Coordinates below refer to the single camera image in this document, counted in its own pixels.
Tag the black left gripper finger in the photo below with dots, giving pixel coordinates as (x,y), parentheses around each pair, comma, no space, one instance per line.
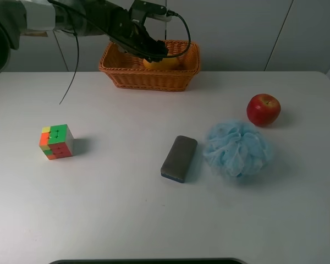
(134,50)

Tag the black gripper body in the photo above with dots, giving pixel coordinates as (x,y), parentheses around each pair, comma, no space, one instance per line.
(123,29)

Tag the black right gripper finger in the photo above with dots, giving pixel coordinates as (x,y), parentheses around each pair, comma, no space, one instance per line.
(151,47)

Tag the yellow orange mango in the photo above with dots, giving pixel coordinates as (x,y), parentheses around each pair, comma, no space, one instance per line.
(164,64)

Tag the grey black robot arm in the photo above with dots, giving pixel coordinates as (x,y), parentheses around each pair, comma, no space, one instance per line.
(80,18)

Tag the orange wicker basket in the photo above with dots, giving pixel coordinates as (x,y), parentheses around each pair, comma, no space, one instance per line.
(129,72)

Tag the colourful puzzle cube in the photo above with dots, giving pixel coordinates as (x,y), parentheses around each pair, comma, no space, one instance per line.
(56,142)

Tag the grey blue eraser block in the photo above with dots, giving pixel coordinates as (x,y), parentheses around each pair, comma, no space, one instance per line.
(179,158)

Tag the red apple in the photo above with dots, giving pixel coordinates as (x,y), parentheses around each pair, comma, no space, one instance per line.
(263,109)

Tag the light blue bath pouf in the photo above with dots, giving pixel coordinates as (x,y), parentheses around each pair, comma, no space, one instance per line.
(236,150)

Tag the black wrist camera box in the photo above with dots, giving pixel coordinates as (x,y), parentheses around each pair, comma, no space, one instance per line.
(141,10)

